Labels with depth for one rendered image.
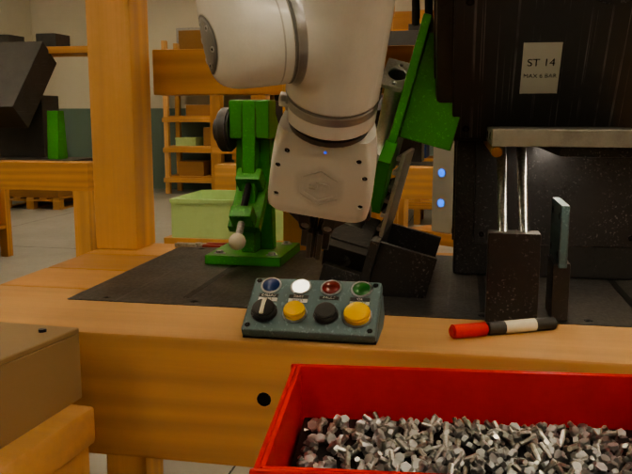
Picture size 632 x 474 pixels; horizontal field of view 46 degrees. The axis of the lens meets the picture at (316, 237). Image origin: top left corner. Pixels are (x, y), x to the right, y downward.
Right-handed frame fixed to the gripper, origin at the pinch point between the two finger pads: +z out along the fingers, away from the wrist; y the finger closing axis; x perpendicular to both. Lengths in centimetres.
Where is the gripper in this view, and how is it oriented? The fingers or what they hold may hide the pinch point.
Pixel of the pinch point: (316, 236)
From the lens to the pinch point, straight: 80.0
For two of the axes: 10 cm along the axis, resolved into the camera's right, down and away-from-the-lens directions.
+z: -0.8, 7.1, 7.0
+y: 9.8, 1.7, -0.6
